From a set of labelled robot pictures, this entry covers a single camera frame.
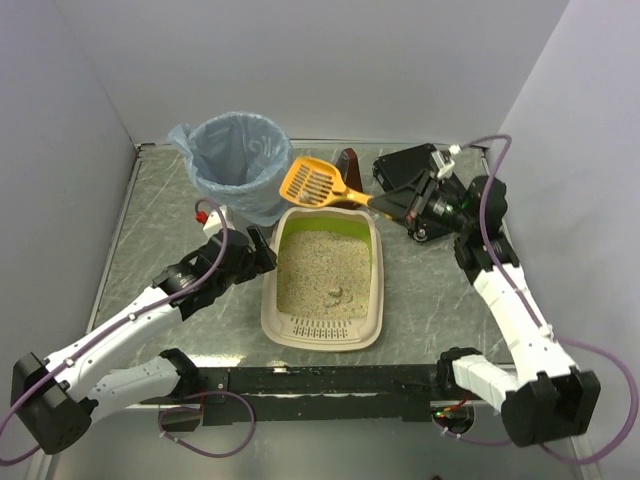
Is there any beige litter box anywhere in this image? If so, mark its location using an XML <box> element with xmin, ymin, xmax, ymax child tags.
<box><xmin>261</xmin><ymin>207</ymin><xmax>384</xmax><ymax>352</ymax></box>

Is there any aluminium rail frame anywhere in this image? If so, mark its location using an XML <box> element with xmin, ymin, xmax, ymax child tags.
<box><xmin>24</xmin><ymin>143</ymin><xmax>156</xmax><ymax>480</ymax></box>

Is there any brown wooden metronome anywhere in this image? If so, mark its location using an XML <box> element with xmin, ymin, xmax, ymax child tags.
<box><xmin>335</xmin><ymin>148</ymin><xmax>364</xmax><ymax>193</ymax></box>

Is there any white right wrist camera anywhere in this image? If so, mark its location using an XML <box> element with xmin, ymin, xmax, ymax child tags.
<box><xmin>430</xmin><ymin>144</ymin><xmax>462</xmax><ymax>180</ymax></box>

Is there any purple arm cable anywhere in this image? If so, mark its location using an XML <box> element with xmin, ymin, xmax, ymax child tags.
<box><xmin>0</xmin><ymin>198</ymin><xmax>256</xmax><ymax>464</ymax></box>
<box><xmin>434</xmin><ymin>134</ymin><xmax>634</xmax><ymax>466</ymax></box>

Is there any black rectangular case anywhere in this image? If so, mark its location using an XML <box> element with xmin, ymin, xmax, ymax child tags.
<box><xmin>372</xmin><ymin>143</ymin><xmax>481</xmax><ymax>244</ymax></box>

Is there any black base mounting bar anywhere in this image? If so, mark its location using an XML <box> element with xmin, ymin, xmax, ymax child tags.
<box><xmin>134</xmin><ymin>364</ymin><xmax>476</xmax><ymax>426</ymax></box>

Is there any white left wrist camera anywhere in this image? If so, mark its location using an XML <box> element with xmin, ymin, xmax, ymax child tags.
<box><xmin>195</xmin><ymin>206</ymin><xmax>234</xmax><ymax>241</ymax></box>

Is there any grey bin with blue bag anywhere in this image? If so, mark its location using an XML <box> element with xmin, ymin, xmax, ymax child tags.
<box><xmin>167</xmin><ymin>111</ymin><xmax>293</xmax><ymax>227</ymax></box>

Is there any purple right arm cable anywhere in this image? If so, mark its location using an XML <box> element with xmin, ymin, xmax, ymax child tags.
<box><xmin>434</xmin><ymin>134</ymin><xmax>634</xmax><ymax>466</ymax></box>

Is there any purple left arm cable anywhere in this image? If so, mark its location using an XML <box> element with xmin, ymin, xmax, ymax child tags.
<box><xmin>0</xmin><ymin>198</ymin><xmax>256</xmax><ymax>464</ymax></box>

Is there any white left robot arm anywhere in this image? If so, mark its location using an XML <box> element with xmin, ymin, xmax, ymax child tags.
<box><xmin>10</xmin><ymin>226</ymin><xmax>277</xmax><ymax>455</ymax></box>

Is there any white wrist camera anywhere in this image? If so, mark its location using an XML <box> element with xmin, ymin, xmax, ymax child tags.
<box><xmin>195</xmin><ymin>206</ymin><xmax>234</xmax><ymax>241</ymax></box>
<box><xmin>430</xmin><ymin>144</ymin><xmax>462</xmax><ymax>180</ymax></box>

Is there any beige cat litter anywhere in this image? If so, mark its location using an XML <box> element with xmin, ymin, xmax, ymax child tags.
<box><xmin>276</xmin><ymin>231</ymin><xmax>371</xmax><ymax>320</ymax></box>

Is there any grey litter clump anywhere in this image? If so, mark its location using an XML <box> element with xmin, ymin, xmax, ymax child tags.
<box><xmin>298</xmin><ymin>191</ymin><xmax>315</xmax><ymax>204</ymax></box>

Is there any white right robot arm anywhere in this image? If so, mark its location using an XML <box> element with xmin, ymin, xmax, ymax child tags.
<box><xmin>367</xmin><ymin>171</ymin><xmax>601</xmax><ymax>447</ymax></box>

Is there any yellow litter scoop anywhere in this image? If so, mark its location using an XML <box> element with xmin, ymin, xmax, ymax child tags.
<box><xmin>279</xmin><ymin>156</ymin><xmax>372</xmax><ymax>208</ymax></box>

